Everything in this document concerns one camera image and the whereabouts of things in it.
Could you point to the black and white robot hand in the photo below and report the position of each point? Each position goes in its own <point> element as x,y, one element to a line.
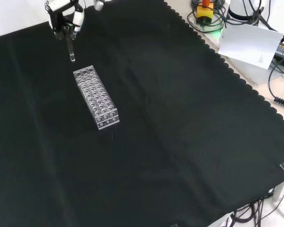
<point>56,22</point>

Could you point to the clear glass test tube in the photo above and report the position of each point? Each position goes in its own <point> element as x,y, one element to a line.
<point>70,49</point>

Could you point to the clear plastic test tube rack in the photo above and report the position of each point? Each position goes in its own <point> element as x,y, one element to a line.
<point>97,99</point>

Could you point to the black bench cloth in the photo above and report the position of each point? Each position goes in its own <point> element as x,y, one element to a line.
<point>168,118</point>

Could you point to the yellow emergency stop button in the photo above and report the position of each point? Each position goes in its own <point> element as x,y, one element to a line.
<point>204,13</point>

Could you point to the pale paper board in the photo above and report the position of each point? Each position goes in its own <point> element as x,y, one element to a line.
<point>248,43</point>

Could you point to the white bench frame bracket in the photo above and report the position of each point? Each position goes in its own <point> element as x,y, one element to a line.
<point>282,188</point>

